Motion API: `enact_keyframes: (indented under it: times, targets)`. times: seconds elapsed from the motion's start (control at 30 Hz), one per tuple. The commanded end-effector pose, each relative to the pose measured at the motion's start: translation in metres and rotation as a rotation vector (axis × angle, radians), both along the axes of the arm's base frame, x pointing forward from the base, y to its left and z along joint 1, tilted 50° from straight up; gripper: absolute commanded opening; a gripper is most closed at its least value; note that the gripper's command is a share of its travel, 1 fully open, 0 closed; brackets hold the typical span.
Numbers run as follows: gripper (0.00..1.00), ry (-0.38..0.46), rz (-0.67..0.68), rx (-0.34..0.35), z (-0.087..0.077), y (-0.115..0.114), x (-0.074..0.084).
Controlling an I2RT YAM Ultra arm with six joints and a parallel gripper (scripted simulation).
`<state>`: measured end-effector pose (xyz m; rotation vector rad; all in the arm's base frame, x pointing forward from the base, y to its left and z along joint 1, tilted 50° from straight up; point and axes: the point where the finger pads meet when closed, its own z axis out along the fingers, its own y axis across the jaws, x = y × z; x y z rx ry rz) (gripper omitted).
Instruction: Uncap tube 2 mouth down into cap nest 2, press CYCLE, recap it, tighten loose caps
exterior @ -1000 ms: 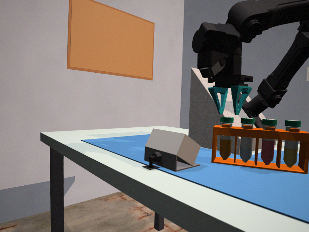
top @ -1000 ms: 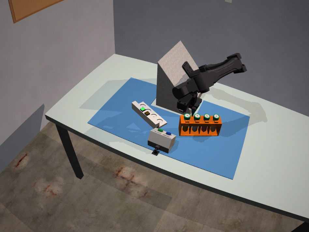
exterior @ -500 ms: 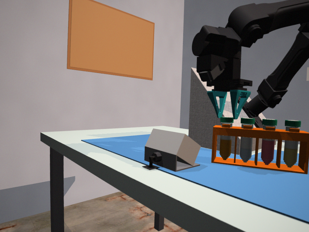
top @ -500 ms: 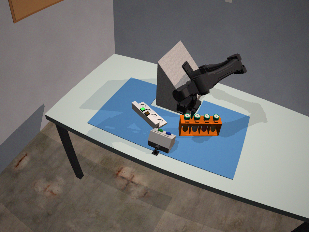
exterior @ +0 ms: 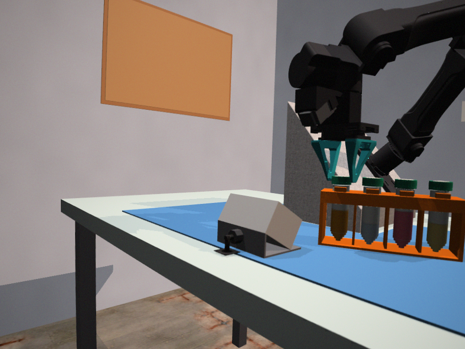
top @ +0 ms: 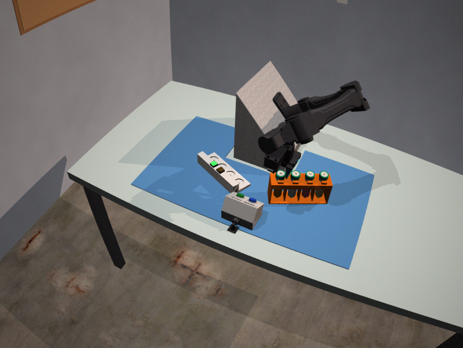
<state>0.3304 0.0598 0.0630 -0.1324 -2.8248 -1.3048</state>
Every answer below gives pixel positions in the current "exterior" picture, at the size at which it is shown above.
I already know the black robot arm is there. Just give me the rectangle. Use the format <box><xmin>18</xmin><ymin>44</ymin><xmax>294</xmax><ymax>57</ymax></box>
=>
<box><xmin>288</xmin><ymin>0</ymin><xmax>465</xmax><ymax>193</ymax></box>

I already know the blue bench mat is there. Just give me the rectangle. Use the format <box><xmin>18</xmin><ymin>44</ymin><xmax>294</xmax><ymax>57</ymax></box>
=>
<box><xmin>122</xmin><ymin>202</ymin><xmax>465</xmax><ymax>337</ymax></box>

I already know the green screw cap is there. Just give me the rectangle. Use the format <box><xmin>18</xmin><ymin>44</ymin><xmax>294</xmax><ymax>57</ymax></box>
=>
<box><xmin>362</xmin><ymin>177</ymin><xmax>384</xmax><ymax>187</ymax></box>
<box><xmin>394</xmin><ymin>179</ymin><xmax>417</xmax><ymax>189</ymax></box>
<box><xmin>332</xmin><ymin>176</ymin><xmax>351</xmax><ymax>185</ymax></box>
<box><xmin>429</xmin><ymin>180</ymin><xmax>453</xmax><ymax>191</ymax></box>

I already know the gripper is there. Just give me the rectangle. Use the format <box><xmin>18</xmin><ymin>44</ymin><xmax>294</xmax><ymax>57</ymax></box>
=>
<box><xmin>310</xmin><ymin>122</ymin><xmax>379</xmax><ymax>183</ymax></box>

